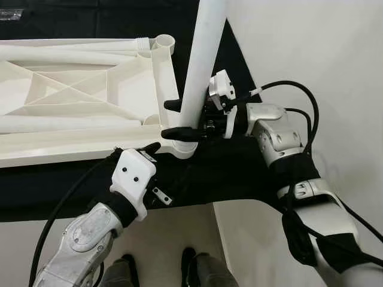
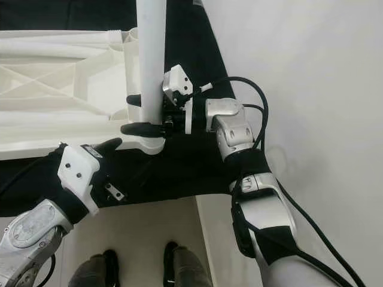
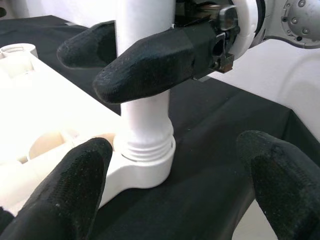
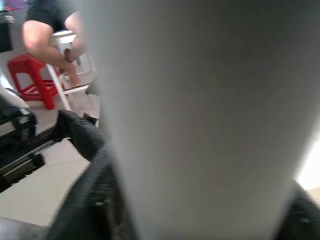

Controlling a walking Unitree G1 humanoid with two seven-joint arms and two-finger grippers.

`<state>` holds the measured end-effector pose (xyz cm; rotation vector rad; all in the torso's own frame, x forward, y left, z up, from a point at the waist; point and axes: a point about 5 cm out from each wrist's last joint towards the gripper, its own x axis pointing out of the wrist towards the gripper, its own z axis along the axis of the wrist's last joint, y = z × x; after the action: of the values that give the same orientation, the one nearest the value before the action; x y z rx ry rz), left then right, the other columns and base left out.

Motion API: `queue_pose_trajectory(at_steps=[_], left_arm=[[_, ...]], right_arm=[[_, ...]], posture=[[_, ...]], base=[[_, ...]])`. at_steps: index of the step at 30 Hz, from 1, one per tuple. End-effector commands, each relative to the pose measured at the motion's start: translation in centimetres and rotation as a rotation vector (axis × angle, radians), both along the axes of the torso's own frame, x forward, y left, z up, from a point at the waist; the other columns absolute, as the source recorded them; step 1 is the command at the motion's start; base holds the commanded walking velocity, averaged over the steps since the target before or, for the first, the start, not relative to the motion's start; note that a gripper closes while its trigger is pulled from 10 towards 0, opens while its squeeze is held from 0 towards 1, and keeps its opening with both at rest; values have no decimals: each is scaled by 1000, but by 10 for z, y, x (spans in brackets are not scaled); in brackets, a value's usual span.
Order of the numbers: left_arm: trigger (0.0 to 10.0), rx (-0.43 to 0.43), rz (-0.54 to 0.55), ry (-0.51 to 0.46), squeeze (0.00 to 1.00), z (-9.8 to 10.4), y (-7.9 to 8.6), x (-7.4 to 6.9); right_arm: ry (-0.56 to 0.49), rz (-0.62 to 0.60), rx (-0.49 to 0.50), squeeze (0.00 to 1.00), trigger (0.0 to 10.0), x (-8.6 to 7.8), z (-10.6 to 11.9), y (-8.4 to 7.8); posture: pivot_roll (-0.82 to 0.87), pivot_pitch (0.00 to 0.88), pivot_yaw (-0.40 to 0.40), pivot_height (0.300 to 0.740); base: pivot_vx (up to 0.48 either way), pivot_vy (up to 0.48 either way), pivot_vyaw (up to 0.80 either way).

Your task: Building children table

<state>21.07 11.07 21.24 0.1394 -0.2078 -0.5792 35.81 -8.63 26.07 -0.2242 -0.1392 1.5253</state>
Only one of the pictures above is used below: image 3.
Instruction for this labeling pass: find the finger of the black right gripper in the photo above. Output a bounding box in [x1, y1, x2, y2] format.
[92, 21, 216, 105]
[56, 19, 118, 70]

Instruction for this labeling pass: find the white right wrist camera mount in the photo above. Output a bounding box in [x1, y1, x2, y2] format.
[232, 0, 267, 60]

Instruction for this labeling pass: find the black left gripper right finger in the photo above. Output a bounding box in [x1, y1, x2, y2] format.
[235, 129, 320, 240]

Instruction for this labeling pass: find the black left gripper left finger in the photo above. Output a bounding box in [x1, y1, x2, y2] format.
[0, 136, 114, 240]

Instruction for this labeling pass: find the white plastic table top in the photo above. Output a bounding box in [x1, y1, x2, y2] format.
[0, 42, 177, 218]

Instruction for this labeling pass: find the white plastic table leg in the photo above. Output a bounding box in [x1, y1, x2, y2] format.
[116, 0, 176, 161]

